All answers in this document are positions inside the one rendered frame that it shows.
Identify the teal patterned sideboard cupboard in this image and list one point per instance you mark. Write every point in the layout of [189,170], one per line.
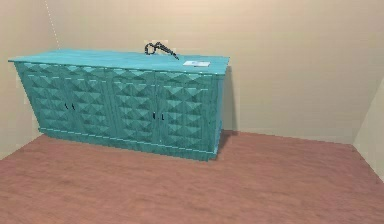
[133,103]

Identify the white flat card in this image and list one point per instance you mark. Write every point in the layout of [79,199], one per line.
[196,63]

